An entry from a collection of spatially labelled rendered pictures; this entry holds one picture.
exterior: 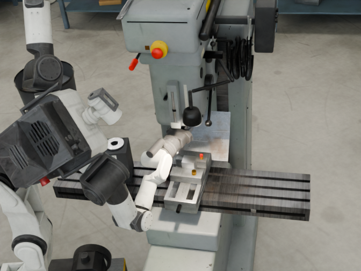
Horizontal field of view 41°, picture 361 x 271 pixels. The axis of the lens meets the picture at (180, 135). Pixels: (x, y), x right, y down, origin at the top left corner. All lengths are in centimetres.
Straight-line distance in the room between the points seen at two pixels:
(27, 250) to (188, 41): 106
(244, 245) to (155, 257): 83
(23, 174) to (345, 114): 323
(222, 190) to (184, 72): 68
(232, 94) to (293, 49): 291
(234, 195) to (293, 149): 173
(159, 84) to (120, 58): 346
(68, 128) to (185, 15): 53
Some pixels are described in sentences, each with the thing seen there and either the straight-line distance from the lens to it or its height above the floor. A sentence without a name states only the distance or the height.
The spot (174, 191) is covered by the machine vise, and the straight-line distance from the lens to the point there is 224.
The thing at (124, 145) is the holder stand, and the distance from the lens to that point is 234.
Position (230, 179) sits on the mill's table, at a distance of 238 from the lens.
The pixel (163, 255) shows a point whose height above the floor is 72.
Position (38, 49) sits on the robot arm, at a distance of 174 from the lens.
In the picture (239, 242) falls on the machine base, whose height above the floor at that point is 20.
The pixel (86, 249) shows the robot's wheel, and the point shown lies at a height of 60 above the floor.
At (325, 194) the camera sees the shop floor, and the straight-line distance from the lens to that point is 365.
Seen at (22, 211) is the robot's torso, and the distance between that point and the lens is 196.
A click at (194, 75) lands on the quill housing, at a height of 157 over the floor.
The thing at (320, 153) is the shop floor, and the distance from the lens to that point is 398.
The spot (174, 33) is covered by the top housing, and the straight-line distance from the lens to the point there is 167.
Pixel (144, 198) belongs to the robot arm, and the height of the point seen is 118.
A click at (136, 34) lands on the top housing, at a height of 181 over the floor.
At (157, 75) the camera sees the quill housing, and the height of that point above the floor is 157.
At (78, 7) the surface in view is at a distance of 621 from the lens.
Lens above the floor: 256
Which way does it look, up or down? 38 degrees down
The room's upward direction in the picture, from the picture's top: 6 degrees counter-clockwise
